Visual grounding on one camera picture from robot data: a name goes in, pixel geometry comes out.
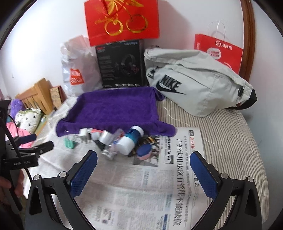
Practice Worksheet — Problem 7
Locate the brown patterned notebook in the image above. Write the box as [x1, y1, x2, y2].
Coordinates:
[49, 86, 67, 109]

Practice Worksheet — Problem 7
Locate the blue pink small case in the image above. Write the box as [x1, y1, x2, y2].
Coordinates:
[136, 144, 152, 160]

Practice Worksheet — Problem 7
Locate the wooden headboard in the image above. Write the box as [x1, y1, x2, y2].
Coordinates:
[15, 78, 53, 115]

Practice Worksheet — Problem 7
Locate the purple towel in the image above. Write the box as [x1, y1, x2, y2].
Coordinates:
[56, 87, 176, 137]

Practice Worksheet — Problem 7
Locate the grey Nike bag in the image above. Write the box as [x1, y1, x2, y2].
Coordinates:
[144, 47, 257, 117]

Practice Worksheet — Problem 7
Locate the green binder clip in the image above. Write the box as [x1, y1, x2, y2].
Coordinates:
[64, 135, 78, 150]

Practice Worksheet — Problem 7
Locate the white Miniso plastic bag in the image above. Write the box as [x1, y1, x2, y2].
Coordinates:
[60, 35, 102, 97]

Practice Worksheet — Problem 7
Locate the striped bed sheet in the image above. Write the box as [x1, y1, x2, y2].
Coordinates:
[157, 99, 270, 222]

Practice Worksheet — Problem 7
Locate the red white paper bag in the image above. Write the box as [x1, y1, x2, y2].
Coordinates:
[194, 20, 243, 74]

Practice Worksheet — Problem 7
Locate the left hand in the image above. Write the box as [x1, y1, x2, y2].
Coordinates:
[1, 170, 24, 204]

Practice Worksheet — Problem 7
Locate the newspaper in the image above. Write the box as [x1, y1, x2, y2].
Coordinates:
[28, 97, 213, 230]

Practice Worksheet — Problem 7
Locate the black cable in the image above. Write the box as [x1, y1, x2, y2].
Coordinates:
[0, 112, 34, 184]

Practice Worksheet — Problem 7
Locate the red gold gift bag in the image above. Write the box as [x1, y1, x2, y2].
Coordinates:
[84, 0, 160, 46]

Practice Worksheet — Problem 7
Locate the pink clothing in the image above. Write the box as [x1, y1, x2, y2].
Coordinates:
[6, 122, 34, 148]

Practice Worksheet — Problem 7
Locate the pink white pen device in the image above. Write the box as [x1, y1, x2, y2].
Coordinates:
[87, 128, 103, 134]

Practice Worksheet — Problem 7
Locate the clear plastic candy bottle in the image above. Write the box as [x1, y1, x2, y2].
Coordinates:
[101, 129, 125, 160]

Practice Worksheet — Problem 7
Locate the white blue pill bottle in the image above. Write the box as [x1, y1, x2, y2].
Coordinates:
[116, 126, 144, 155]

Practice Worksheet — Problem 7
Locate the black headset box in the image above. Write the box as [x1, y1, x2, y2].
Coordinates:
[96, 40, 146, 88]

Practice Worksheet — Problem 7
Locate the white USB charger plug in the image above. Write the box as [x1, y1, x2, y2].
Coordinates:
[79, 128, 90, 142]

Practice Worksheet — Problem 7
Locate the white spotted plush toy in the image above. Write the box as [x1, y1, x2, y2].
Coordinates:
[14, 108, 42, 134]

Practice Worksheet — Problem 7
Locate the white tape roll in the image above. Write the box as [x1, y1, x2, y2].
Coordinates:
[98, 130, 113, 145]

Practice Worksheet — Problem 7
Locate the wooden door frame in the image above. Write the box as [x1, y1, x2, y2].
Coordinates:
[239, 0, 256, 81]

